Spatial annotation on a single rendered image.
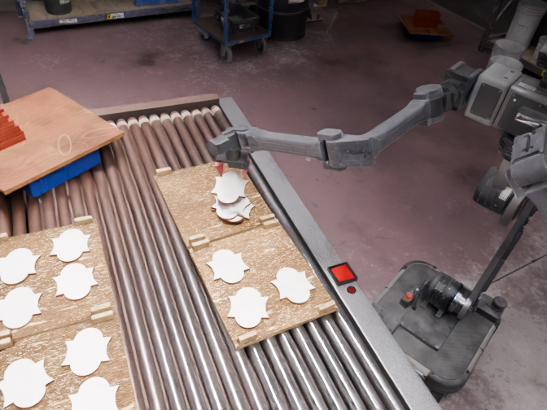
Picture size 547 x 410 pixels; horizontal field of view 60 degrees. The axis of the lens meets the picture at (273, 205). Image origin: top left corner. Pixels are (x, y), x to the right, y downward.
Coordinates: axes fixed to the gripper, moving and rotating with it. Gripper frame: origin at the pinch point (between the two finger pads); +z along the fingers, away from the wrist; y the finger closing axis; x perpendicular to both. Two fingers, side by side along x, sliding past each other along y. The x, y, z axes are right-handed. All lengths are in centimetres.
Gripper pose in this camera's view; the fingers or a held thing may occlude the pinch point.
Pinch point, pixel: (232, 176)
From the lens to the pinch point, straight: 175.4
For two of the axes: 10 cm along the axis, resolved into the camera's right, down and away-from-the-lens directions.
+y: 9.9, 1.4, -0.4
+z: -0.7, 7.3, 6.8
